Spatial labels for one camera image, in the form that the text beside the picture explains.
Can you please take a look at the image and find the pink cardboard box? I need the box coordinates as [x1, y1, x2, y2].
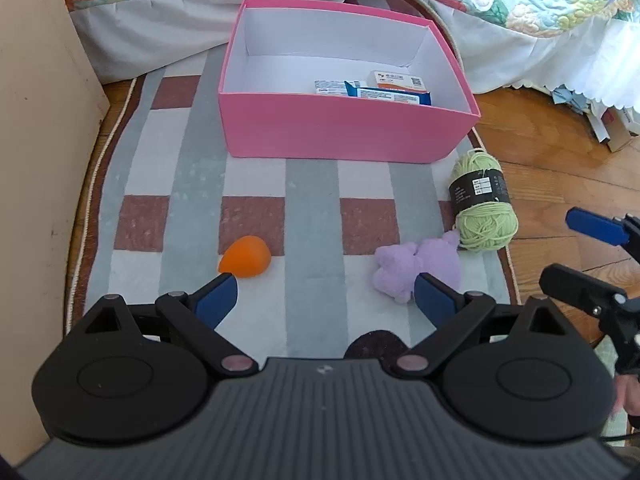
[217, 0, 482, 164]

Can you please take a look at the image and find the small white orange box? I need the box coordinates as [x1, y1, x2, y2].
[367, 70, 427, 91]

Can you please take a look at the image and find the orange egg-shaped ball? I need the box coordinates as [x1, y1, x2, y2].
[217, 235, 272, 278]

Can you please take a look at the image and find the striped checked rug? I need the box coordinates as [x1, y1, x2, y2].
[62, 0, 523, 361]

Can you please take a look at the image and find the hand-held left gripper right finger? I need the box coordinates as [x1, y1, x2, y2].
[390, 272, 571, 378]

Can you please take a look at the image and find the green yarn ball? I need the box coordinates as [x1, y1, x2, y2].
[447, 151, 519, 252]

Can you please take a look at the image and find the white bed skirt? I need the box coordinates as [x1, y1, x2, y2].
[67, 0, 640, 111]

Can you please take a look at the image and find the brown cardboard box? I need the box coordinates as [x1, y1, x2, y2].
[587, 105, 640, 153]

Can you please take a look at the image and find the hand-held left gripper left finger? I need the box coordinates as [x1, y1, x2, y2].
[82, 272, 253, 377]

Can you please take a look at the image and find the grey blue paper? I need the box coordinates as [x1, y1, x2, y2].
[551, 85, 588, 113]

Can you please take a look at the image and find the black cable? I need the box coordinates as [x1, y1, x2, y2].
[597, 427, 640, 443]

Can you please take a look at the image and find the purple plush toy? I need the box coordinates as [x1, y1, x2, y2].
[372, 230, 463, 305]

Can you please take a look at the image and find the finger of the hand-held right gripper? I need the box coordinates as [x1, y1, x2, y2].
[539, 263, 640, 317]
[565, 207, 640, 248]

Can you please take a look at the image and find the beige cabinet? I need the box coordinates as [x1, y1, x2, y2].
[0, 0, 112, 466]

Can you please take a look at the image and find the white blue packet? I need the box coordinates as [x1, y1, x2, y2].
[313, 79, 351, 96]

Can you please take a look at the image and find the person's right hand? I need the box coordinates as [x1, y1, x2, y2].
[615, 374, 640, 428]

